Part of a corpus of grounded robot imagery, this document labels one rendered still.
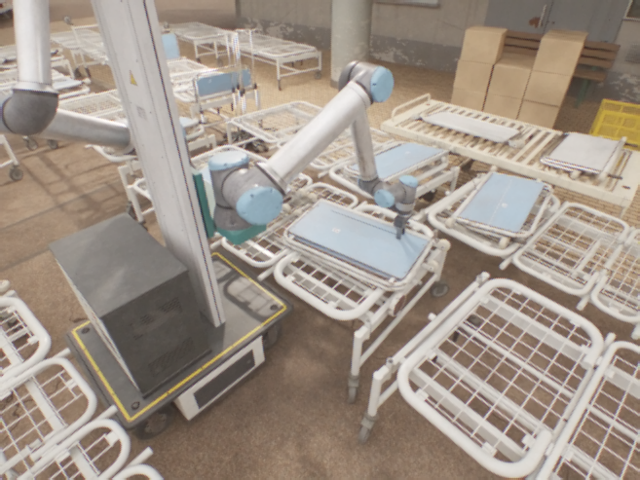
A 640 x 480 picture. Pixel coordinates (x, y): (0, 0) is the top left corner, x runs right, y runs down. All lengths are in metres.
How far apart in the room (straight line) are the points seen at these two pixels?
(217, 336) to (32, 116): 1.16
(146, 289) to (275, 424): 0.93
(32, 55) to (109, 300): 0.78
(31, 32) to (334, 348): 1.86
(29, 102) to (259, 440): 1.59
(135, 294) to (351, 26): 5.40
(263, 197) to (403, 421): 1.30
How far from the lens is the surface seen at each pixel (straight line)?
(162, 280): 1.49
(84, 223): 3.68
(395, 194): 1.80
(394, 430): 2.02
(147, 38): 1.33
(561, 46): 4.94
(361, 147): 1.73
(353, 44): 6.33
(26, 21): 1.43
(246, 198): 1.26
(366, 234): 2.08
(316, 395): 2.07
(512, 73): 5.04
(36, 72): 1.42
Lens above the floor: 1.80
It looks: 38 degrees down
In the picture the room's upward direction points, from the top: straight up
